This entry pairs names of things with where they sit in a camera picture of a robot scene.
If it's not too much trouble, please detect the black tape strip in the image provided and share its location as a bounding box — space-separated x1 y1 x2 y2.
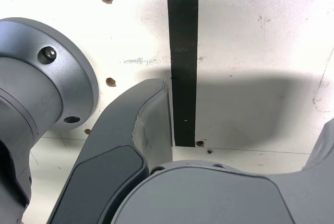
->
166 0 200 148

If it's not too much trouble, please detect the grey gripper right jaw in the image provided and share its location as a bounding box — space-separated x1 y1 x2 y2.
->
109 119 334 224

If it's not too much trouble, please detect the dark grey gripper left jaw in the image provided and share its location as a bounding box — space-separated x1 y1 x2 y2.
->
49 77 174 224

